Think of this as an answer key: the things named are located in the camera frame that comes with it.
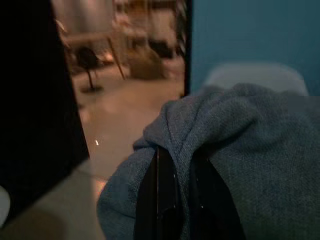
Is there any black door frame post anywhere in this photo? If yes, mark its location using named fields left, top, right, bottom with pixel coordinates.
left=179, top=0, right=194, bottom=98

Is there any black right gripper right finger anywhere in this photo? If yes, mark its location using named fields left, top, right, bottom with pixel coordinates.
left=187, top=153, right=248, bottom=240

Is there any wooden table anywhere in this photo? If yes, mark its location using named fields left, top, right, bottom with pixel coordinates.
left=58, top=31, right=126, bottom=80

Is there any blue-grey fabric pillow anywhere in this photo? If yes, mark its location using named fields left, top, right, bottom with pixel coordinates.
left=96, top=82, right=320, bottom=240

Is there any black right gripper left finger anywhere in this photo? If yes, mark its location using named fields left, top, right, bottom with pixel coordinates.
left=134, top=146, right=181, bottom=240

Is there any black chair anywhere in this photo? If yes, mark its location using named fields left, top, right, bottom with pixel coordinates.
left=74, top=46, right=104, bottom=93

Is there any black panel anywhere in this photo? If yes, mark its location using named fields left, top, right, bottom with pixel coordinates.
left=0, top=0, right=90, bottom=222

